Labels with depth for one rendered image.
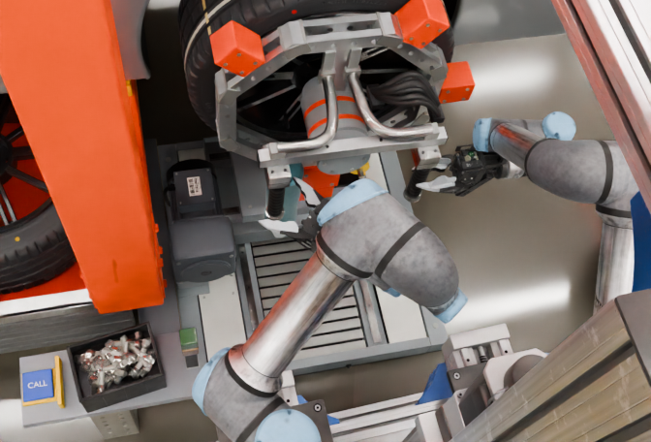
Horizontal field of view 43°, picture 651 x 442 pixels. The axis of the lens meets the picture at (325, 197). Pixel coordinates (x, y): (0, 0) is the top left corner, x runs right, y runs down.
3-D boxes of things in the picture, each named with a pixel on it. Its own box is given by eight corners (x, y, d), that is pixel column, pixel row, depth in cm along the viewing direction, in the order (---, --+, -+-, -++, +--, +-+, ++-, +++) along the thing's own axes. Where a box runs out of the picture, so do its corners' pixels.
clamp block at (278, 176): (283, 152, 188) (284, 140, 183) (290, 187, 184) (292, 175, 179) (261, 155, 187) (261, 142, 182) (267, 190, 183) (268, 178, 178)
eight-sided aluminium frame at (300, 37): (411, 133, 232) (458, 3, 184) (417, 153, 229) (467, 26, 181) (216, 158, 222) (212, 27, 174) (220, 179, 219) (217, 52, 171)
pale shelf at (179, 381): (195, 332, 216) (194, 329, 213) (203, 396, 208) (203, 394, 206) (21, 361, 208) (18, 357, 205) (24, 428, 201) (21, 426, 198)
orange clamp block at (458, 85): (427, 79, 211) (461, 76, 213) (435, 106, 208) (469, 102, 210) (433, 63, 205) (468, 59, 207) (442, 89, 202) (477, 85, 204)
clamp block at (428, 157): (426, 134, 194) (431, 122, 189) (437, 168, 190) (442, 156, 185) (406, 137, 193) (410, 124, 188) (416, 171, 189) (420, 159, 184)
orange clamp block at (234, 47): (261, 34, 181) (232, 18, 175) (266, 63, 178) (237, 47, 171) (237, 50, 185) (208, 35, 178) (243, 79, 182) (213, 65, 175)
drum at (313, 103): (350, 100, 211) (357, 67, 198) (369, 173, 201) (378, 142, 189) (295, 107, 208) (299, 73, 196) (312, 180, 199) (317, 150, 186)
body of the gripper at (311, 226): (294, 241, 193) (337, 269, 191) (295, 225, 186) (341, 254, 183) (312, 217, 197) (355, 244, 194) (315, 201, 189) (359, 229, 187)
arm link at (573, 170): (542, 209, 147) (469, 156, 194) (602, 210, 148) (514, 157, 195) (548, 144, 144) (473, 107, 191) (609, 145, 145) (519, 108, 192)
